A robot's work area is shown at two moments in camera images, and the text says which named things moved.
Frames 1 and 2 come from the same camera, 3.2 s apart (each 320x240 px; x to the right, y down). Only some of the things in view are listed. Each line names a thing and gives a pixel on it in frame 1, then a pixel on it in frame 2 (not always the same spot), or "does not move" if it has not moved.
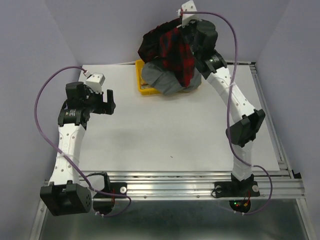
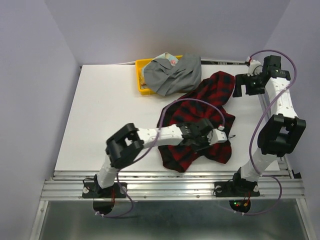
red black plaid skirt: x=168 y=44 -> x=206 y=100
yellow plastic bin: x=145 y=91 does not move
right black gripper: x=193 y=22 -> x=243 y=79
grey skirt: x=165 y=81 does not move
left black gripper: x=105 y=107 -> x=205 y=143
